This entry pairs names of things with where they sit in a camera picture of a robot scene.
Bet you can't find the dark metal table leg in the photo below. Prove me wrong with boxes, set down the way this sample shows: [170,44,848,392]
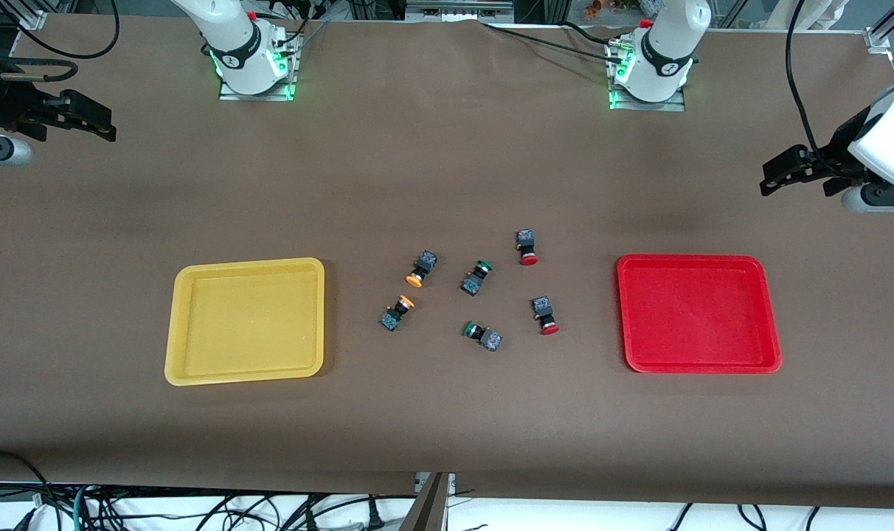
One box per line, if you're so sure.
[398,472,451,531]

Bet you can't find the black cable across table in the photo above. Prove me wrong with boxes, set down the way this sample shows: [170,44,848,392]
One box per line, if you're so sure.
[482,21,619,66]

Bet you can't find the green push button switch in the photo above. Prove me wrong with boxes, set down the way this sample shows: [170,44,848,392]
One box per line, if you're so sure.
[462,321,503,353]
[460,260,493,297]

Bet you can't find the aluminium frame profile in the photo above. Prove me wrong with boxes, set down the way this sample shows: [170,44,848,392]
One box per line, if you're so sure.
[0,0,46,32]
[864,0,894,54]

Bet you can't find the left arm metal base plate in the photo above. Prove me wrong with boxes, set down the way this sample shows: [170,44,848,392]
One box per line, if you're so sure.
[608,41,688,113]

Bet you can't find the yellow plastic tray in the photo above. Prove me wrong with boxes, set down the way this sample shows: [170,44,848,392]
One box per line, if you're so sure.
[164,257,325,386]

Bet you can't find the green floor cable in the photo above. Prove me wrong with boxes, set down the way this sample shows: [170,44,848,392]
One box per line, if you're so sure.
[73,483,94,531]

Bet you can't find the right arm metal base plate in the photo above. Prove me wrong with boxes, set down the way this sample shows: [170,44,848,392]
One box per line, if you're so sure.
[218,33,301,102]

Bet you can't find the black looping floor cable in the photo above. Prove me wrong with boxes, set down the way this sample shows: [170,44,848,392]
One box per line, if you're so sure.
[0,448,51,531]

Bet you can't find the grey metal cross beam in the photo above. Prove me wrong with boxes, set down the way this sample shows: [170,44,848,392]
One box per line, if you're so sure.
[405,0,516,23]

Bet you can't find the yellow push button switch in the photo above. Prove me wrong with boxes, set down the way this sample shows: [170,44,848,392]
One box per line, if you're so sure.
[379,295,416,333]
[405,250,439,288]

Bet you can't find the red plastic tray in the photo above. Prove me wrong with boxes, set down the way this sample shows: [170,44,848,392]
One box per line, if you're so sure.
[616,254,783,374]

